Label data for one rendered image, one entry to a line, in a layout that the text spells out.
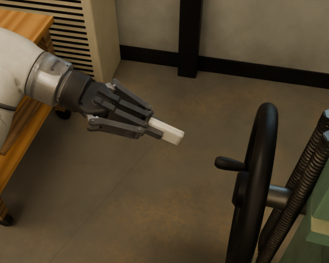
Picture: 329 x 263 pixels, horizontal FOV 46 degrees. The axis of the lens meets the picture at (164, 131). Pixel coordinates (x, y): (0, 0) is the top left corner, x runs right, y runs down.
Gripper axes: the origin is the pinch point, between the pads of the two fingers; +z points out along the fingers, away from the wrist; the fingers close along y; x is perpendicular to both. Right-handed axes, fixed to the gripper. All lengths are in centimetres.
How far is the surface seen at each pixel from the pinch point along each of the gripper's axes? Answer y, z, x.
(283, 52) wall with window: 116, 47, 47
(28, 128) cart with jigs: 38, -42, 79
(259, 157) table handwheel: -15.1, 10.2, -21.0
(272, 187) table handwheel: -10.5, 17.7, -11.0
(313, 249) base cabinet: -3.6, 40.7, 11.1
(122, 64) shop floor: 107, -23, 91
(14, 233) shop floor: 3, -29, 93
